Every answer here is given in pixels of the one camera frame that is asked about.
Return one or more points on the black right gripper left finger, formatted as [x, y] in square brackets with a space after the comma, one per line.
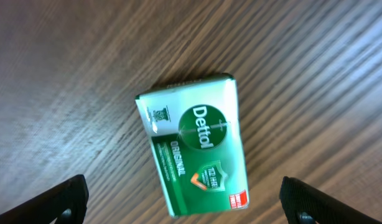
[64, 203]

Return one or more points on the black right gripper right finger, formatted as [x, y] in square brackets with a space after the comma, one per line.
[303, 203]

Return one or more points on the green Dettol soap bar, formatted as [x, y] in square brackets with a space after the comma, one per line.
[194, 132]

